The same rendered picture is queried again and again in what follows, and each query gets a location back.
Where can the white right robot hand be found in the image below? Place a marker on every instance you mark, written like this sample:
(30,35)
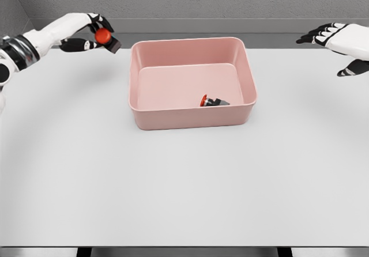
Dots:
(350,39)

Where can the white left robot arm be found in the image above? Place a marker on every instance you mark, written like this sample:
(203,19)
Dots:
(31,42)

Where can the red button industrial switch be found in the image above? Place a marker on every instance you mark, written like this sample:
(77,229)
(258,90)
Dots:
(107,40)
(212,101)

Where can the pink plastic basket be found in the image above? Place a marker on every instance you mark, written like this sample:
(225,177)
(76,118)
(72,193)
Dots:
(191,81)

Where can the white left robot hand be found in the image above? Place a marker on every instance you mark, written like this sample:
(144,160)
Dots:
(72,22)

